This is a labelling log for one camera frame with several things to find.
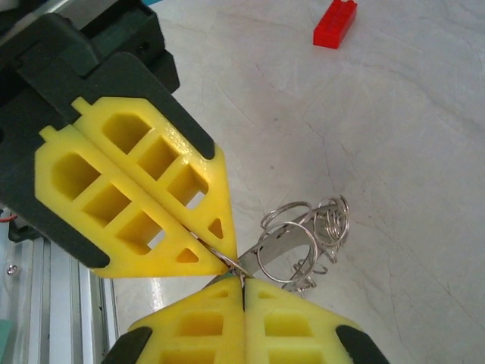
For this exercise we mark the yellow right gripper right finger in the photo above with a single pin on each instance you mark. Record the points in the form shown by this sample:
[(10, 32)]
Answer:
[(255, 326)]

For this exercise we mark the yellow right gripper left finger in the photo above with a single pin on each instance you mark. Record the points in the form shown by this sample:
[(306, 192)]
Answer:
[(227, 326)]

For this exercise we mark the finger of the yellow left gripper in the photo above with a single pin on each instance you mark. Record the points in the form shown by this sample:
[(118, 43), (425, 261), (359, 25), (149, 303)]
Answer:
[(113, 182), (163, 129)]

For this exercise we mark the red toy brick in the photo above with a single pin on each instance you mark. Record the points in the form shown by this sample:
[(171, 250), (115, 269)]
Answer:
[(335, 26)]

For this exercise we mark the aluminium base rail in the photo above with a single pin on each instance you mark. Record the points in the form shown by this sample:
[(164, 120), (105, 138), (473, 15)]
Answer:
[(57, 303)]

